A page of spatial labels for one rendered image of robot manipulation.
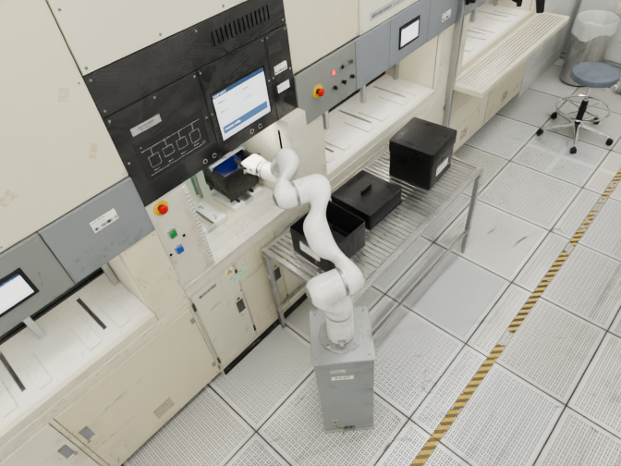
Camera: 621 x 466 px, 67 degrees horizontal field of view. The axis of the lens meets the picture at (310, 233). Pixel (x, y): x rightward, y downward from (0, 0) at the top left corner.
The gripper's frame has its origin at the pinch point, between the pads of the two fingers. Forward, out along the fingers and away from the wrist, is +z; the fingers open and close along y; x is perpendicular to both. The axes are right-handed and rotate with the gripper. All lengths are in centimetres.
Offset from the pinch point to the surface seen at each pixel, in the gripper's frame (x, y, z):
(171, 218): 8, -53, -16
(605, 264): -120, 158, -159
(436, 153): -20, 80, -66
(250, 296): -74, -28, -17
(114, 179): 39, -67, -17
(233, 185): -15.7, -6.9, 3.5
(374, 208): -34, 38, -56
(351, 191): -34, 41, -37
